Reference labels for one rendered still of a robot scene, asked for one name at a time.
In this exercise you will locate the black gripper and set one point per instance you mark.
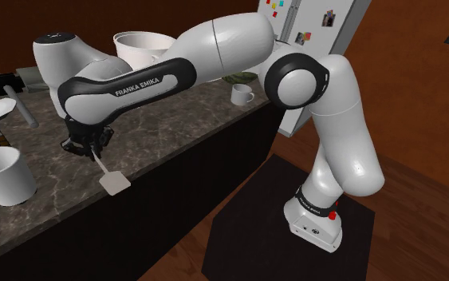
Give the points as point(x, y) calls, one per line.
point(86, 132)

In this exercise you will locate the white spatula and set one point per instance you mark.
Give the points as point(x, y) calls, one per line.
point(114, 183)

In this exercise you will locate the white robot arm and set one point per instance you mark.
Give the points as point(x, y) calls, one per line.
point(243, 43)

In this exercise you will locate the grey rod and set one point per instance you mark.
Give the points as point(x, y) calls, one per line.
point(22, 109)

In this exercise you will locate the grey-green box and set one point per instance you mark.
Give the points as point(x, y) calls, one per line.
point(29, 77)

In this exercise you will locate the white tapered cup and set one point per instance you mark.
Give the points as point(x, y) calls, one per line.
point(2, 177)

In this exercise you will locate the black box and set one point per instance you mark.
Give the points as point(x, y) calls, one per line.
point(2, 81)

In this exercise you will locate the large white bowl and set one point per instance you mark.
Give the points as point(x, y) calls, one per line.
point(142, 48)

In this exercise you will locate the white mug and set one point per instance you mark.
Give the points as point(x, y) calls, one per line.
point(240, 95)

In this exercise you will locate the dark green plate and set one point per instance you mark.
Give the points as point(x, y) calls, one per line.
point(239, 77)

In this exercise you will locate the black robot stand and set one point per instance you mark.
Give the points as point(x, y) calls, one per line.
point(255, 241)

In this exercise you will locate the white refrigerator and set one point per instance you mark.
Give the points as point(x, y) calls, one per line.
point(313, 23)

